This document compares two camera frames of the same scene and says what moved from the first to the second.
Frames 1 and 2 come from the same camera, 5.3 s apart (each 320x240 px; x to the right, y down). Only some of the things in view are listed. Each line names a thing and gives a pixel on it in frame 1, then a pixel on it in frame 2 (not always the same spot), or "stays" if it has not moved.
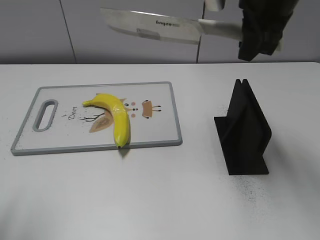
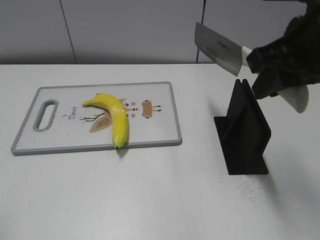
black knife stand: (244, 133) stays
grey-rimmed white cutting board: (57, 121) stays
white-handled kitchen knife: (167, 27) to (231, 56)
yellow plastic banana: (121, 117) stays
